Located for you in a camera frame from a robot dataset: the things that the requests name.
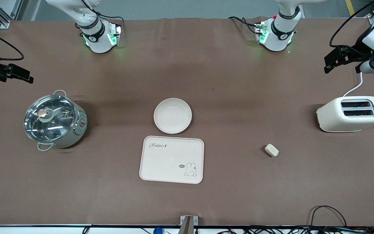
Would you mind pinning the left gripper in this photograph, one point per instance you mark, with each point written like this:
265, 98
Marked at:
357, 53

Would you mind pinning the small pale bun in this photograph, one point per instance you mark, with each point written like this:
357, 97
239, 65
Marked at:
271, 150

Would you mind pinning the round cream plate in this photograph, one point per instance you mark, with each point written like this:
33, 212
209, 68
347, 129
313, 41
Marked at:
173, 116

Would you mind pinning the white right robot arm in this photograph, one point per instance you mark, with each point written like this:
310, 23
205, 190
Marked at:
99, 42

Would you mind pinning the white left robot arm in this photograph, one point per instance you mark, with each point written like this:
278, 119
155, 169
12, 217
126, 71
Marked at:
281, 39

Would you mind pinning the metal connector plate green light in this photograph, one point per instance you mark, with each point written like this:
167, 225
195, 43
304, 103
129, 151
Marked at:
261, 32
115, 34

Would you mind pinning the cream rabbit print tray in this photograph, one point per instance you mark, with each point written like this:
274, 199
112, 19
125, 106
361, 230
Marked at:
167, 162

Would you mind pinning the yellow floor tape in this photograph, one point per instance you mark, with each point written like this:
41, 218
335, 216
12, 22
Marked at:
350, 7

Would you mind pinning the glass pot lid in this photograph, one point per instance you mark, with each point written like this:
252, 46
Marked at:
50, 120

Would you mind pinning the cream two-slot toaster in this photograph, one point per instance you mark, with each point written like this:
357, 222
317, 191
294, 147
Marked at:
349, 120

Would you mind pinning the steel electric cooking pot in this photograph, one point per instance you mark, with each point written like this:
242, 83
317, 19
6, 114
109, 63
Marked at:
78, 130

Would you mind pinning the brown table mat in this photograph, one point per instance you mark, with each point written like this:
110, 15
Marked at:
238, 195

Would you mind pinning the blue round cap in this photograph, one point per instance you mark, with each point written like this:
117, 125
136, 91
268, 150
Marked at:
158, 231

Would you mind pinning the grey metal edge bracket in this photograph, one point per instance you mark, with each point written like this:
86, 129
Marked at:
188, 222

